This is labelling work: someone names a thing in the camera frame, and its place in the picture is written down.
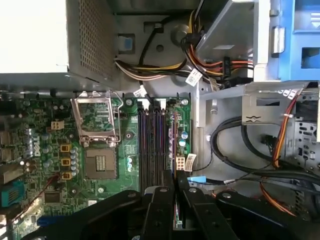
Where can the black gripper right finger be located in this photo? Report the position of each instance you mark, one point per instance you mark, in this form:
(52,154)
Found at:
(200,217)

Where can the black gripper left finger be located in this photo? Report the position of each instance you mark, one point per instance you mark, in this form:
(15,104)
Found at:
(157,215)

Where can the black RAM slot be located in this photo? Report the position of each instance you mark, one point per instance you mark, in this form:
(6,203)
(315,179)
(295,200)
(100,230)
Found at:
(155,140)
(141,140)
(148,140)
(162,140)

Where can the green Dell motherboard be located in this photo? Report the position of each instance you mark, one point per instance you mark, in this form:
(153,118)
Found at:
(130,150)

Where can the CPU socket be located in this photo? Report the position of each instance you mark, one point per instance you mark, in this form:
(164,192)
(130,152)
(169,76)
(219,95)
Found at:
(100,163)

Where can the black open PC case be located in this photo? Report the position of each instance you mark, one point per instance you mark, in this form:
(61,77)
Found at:
(225,140)

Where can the blue expansion slot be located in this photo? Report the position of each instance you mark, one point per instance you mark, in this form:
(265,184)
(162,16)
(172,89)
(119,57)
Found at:
(47,221)

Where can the metal socket cover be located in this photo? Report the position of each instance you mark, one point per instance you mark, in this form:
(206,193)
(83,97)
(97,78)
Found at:
(77,117)

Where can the teal port connector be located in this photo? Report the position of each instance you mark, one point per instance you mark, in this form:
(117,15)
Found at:
(11,195)

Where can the silver metal disk bay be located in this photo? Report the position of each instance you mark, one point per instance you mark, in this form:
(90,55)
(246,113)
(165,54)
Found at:
(225,32)

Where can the grey power supply unit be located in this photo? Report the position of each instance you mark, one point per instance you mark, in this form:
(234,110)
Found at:
(95,37)

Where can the blue plastic drive bracket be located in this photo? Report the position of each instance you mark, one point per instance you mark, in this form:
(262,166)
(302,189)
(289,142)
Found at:
(302,30)

